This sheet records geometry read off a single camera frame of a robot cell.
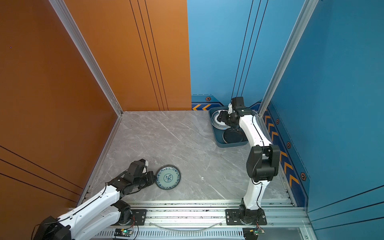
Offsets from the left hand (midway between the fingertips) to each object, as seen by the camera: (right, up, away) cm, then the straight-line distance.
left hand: (159, 175), depth 85 cm
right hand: (+38, +33, +6) cm, 51 cm away
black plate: (+45, +22, +15) cm, 52 cm away
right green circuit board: (+48, -23, -15) cm, 55 cm away
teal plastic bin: (+36, +23, +17) cm, 46 cm away
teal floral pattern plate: (+5, -1, +1) cm, 6 cm away
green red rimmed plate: (+37, +30, +22) cm, 52 cm away
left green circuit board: (-11, -22, -15) cm, 29 cm away
